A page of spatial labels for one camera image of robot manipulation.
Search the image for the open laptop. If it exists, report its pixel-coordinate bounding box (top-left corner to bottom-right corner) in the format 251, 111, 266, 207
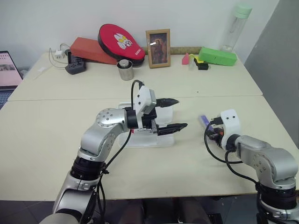
0, 50, 24, 111

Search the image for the red paddle case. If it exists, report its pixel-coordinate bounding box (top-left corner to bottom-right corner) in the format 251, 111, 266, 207
97, 23, 146, 68

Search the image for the small white paper strip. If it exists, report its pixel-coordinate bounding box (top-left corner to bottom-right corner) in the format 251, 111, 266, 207
32, 67, 48, 80

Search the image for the red rectangular block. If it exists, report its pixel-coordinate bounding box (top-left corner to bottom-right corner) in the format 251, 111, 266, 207
70, 36, 118, 65

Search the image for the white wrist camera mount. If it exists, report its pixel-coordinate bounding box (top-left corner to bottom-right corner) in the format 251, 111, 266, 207
133, 85, 157, 129
219, 108, 242, 150

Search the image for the translucent white pencil case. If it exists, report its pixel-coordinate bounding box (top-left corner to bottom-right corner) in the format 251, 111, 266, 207
116, 101, 176, 148

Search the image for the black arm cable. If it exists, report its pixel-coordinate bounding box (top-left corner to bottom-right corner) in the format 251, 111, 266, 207
92, 79, 146, 224
204, 117, 264, 224

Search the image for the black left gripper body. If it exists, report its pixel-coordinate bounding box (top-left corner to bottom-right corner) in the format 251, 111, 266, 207
139, 109, 162, 136

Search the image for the rolled bamboo mat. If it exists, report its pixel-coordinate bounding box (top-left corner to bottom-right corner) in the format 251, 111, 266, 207
142, 46, 203, 56

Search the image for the wooden picture frame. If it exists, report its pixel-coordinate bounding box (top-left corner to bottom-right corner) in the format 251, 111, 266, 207
145, 28, 172, 69

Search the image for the clear bottle green lid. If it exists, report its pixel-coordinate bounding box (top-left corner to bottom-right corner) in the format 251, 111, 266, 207
220, 4, 253, 53

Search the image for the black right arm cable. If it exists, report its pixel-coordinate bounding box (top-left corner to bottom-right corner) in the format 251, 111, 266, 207
204, 117, 264, 224

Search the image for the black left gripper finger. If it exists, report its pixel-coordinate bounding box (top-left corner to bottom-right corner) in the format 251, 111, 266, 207
156, 98, 180, 108
157, 122, 189, 137

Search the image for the silver metal tin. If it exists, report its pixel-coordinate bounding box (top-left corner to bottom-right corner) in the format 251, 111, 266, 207
117, 59, 134, 81

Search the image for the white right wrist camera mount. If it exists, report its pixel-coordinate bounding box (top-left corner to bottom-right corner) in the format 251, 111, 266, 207
219, 108, 242, 150

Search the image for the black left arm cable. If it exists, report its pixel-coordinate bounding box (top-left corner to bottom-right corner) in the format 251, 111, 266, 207
92, 79, 146, 224

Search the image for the yellow clip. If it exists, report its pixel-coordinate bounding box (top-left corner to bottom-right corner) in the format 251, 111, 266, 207
189, 53, 204, 64

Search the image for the dark grey power strip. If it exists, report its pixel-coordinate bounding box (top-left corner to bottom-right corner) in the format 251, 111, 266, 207
65, 60, 87, 76

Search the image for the green rectangular block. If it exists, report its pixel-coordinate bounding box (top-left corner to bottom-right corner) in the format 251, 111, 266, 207
198, 47, 238, 67

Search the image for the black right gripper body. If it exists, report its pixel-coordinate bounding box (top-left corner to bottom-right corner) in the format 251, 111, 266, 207
208, 126, 225, 148

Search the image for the purple marker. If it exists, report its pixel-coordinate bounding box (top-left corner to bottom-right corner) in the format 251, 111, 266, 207
198, 114, 214, 132

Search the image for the white charger cable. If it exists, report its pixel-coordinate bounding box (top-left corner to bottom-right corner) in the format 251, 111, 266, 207
49, 42, 71, 70

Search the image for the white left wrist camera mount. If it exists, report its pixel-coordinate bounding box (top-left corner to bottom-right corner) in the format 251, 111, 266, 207
133, 85, 157, 129

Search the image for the black upright phone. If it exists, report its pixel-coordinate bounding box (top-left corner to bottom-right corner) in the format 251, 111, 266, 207
67, 49, 78, 65

